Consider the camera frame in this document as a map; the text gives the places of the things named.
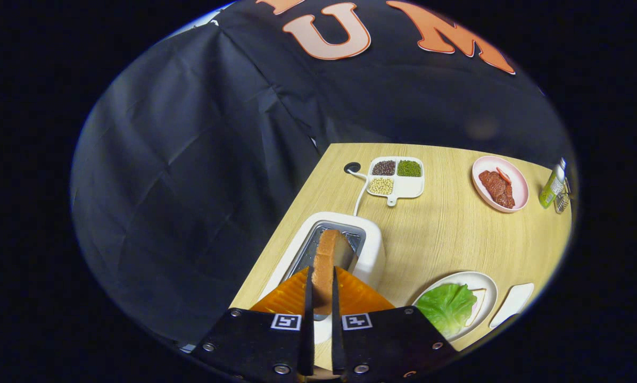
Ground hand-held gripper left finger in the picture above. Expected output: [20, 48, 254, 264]
[191, 266, 315, 383]

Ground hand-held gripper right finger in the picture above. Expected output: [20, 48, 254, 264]
[331, 266, 460, 383]

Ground brown crust bread slice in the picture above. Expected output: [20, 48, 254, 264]
[311, 229, 355, 315]

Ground green lettuce leaf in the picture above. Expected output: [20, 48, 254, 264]
[415, 283, 478, 338]

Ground white toaster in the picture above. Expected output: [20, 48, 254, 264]
[260, 211, 386, 344]

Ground square white bread slice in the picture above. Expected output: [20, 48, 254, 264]
[465, 288, 487, 327]

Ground round white plate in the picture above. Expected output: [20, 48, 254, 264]
[411, 271, 498, 342]

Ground divided white bean dish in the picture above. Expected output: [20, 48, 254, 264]
[367, 156, 425, 207]

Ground oblong white plate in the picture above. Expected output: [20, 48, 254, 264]
[489, 282, 535, 329]

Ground black backdrop cloth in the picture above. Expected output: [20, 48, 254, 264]
[71, 0, 574, 346]

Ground brown meat pieces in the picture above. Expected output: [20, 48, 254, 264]
[478, 170, 516, 209]

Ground pink plate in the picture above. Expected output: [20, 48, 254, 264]
[471, 155, 530, 213]

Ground green label drink bottle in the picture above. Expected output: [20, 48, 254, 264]
[539, 157, 567, 209]

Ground white toaster cable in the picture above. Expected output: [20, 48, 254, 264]
[350, 170, 371, 216]

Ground metal wire utensil basket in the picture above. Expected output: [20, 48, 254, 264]
[554, 178, 573, 214]

